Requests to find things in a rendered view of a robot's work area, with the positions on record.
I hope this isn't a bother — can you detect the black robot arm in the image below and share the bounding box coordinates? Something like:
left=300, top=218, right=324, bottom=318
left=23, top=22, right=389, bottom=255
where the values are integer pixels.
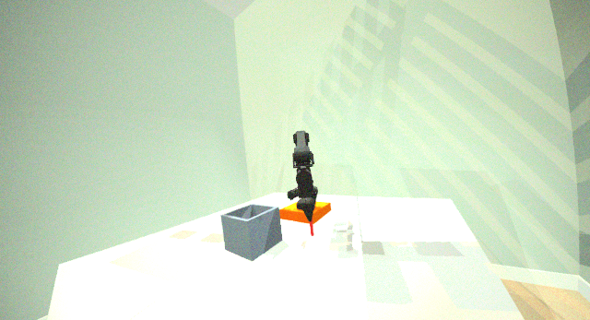
left=287, top=130, right=314, bottom=201

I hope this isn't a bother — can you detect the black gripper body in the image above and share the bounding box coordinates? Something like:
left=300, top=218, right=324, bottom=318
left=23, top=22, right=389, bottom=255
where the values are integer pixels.
left=296, top=181, right=318, bottom=209

